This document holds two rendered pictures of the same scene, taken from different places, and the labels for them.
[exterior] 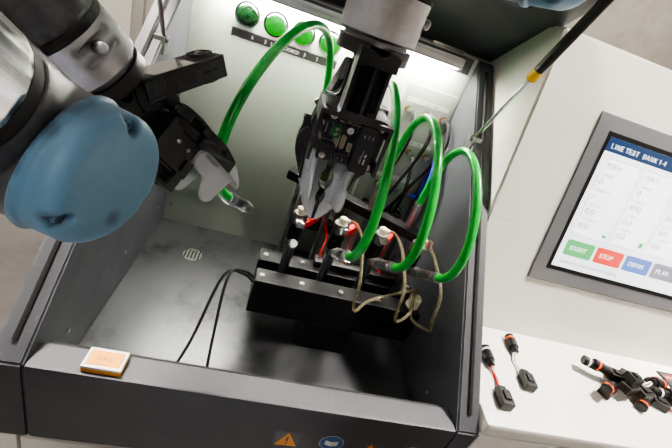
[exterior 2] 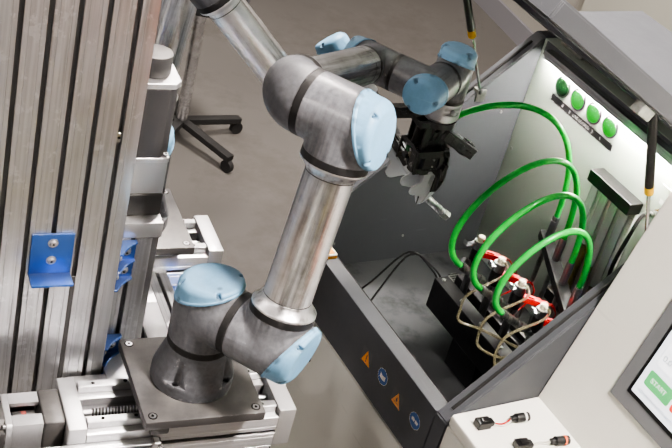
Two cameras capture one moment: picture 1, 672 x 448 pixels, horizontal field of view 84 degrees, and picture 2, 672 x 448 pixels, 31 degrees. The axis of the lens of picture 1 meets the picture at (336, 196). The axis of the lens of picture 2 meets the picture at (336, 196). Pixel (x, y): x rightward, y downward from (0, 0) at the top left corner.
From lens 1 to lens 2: 2.26 m
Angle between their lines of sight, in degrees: 58
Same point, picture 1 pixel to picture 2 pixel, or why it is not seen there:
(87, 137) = not seen: hidden behind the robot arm
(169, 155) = not seen: hidden behind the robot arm
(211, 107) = (526, 155)
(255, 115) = (551, 174)
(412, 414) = (425, 385)
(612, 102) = not seen: outside the picture
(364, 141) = (412, 155)
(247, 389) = (364, 305)
